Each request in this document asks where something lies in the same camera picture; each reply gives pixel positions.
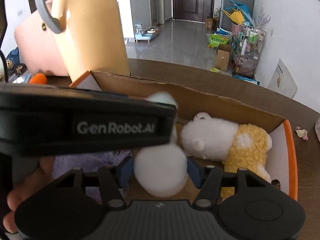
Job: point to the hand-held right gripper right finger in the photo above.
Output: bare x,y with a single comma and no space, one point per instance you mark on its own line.
194,173

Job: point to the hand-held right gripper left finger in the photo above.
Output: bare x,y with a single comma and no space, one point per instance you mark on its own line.
124,176

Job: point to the white plush ball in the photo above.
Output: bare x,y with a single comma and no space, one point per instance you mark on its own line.
160,172

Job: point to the yellow and white plush toy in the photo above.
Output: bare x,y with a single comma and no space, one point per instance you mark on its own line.
225,140

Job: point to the purple fluffy cloth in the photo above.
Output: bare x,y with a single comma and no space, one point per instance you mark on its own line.
75,161

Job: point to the orange cardboard box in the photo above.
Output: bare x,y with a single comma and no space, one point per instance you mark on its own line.
225,105

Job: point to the person's left hand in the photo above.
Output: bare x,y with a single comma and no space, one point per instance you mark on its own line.
27,183

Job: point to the orange fruit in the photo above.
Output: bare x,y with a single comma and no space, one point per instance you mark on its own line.
38,78

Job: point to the pink hard-shell suitcase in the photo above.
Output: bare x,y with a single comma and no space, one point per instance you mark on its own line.
37,52

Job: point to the yellow thermos jug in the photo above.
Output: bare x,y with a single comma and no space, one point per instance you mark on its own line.
92,30

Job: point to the yellow floor dish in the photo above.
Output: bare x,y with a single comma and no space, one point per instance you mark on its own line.
215,70

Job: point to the open cardboard carton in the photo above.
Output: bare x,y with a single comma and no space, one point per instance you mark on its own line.
223,57

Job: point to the blue pet feeder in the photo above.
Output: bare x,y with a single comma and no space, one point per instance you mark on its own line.
146,33

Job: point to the green printed bag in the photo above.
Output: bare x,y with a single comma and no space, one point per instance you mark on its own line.
218,41

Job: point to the small brown cardboard carton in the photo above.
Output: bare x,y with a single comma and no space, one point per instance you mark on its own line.
212,23

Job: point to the dark brown door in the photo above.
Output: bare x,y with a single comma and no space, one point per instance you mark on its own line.
193,0

